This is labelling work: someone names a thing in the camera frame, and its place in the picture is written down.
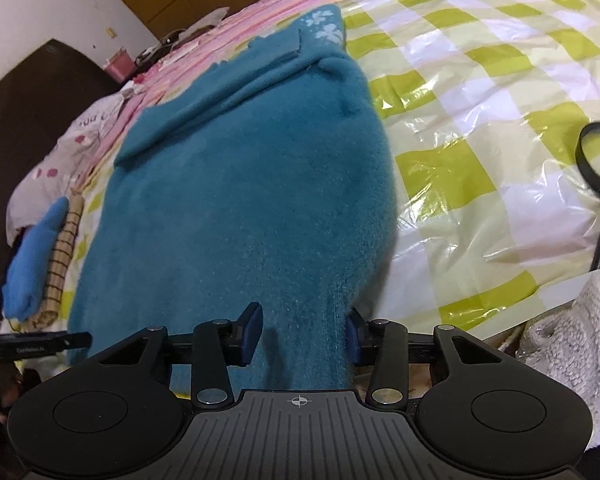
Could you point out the grey cushion on nightstand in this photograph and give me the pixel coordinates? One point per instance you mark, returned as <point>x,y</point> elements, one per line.
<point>212,19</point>

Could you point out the beige brown checked folded cloth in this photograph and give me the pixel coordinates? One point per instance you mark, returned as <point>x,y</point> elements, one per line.
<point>50,311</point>

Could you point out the pink striped bedspread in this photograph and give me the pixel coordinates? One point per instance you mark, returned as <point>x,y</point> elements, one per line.
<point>218,44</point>

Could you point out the grey pillow with pink dots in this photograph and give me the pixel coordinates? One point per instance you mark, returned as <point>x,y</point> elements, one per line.
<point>63,165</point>

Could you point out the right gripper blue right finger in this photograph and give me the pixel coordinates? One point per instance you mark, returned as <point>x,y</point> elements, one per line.
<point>382,345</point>

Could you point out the teal fuzzy flower sweater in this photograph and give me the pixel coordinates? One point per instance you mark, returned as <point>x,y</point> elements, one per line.
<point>269,179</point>

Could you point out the white paper box on bed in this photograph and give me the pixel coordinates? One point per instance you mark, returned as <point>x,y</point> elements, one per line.
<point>177,54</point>

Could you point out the pink plastic basket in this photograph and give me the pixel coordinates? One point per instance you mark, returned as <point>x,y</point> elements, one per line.
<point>120,66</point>

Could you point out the bright blue folded knitwear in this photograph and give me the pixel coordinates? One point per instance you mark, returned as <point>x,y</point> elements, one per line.
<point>26,275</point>

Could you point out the green white checked plastic sheet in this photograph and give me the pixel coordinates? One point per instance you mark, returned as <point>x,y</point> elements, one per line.
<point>482,103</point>

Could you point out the dark wooden headboard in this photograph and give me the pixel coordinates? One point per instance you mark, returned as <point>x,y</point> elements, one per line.
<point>39,98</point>

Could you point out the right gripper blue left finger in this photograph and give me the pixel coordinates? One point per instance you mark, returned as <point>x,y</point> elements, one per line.
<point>216,346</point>

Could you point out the white fluffy towel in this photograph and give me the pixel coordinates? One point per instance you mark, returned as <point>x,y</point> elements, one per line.
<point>565,346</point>

